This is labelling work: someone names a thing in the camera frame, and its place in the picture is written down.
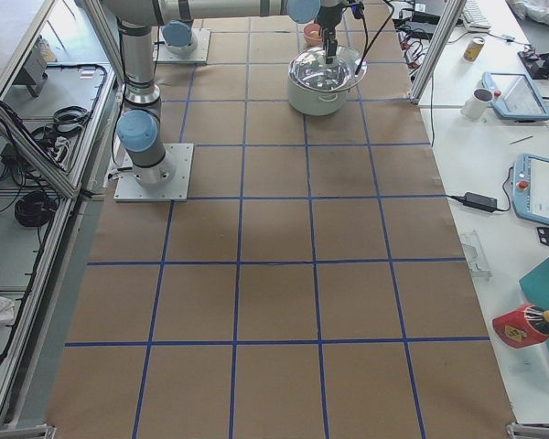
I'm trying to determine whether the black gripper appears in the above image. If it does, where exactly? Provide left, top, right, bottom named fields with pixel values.
left=315, top=0, right=363, bottom=64

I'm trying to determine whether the glass pot lid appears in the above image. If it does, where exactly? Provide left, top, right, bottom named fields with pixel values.
left=289, top=46, right=367, bottom=92

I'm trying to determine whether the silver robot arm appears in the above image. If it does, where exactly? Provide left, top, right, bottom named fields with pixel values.
left=161, top=20, right=198, bottom=56
left=103, top=1, right=367, bottom=189

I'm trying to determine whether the pale green cooking pot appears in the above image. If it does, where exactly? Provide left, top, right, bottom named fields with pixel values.
left=287, top=46, right=367, bottom=116

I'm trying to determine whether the pink plastic bowl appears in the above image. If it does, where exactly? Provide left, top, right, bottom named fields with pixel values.
left=303, top=23, right=322, bottom=47

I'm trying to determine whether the black power brick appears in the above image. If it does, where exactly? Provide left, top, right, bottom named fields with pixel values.
left=404, top=11, right=440, bottom=26

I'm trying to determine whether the yellow drink can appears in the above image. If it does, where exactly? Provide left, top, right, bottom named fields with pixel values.
left=463, top=37, right=485, bottom=62

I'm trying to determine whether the white mug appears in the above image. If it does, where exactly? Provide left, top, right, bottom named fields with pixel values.
left=460, top=88, right=493, bottom=120

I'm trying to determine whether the far blue teach pendant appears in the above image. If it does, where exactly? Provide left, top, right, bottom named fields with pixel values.
left=481, top=72, right=549, bottom=122

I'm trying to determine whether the blue teach pendant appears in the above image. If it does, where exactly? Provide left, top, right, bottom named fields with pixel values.
left=511, top=154, right=549, bottom=226
left=481, top=72, right=549, bottom=122

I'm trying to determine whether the black power adapter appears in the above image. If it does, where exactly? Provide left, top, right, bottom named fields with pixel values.
left=462, top=192, right=498, bottom=213

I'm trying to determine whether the clear plastic holder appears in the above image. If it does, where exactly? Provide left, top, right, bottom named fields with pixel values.
left=459, top=230, right=492, bottom=280

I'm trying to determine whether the near blue teach pendant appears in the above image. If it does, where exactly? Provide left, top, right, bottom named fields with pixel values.
left=511, top=154, right=549, bottom=226

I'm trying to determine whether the red yellow bottle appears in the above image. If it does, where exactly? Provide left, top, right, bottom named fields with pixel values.
left=491, top=303, right=549, bottom=348

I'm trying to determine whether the aluminium frame post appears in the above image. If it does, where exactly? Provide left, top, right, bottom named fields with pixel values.
left=409, top=0, right=466, bottom=104

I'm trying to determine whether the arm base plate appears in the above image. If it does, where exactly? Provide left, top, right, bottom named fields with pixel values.
left=113, top=144, right=194, bottom=202
left=153, top=28, right=211, bottom=65

